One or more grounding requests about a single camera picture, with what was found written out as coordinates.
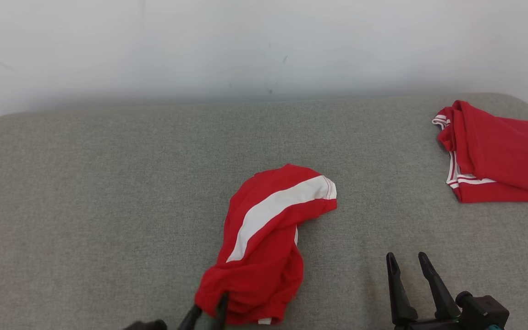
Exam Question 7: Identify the red shorts with white stripe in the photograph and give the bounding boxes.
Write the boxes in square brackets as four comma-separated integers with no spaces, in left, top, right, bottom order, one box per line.
[194,164,338,326]

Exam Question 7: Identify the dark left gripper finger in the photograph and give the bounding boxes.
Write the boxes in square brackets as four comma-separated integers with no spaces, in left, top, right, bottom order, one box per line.
[213,292,229,330]
[177,304,203,330]

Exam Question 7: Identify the grey fabric sofa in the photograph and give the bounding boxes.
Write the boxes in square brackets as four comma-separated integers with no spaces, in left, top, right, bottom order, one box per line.
[0,93,528,330]

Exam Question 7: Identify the red shirt with white sleeves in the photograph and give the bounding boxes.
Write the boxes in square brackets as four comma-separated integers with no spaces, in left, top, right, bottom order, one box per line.
[432,100,528,204]

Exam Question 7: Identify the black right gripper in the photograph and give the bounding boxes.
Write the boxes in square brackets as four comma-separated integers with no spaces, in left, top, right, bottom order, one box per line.
[386,252,464,330]

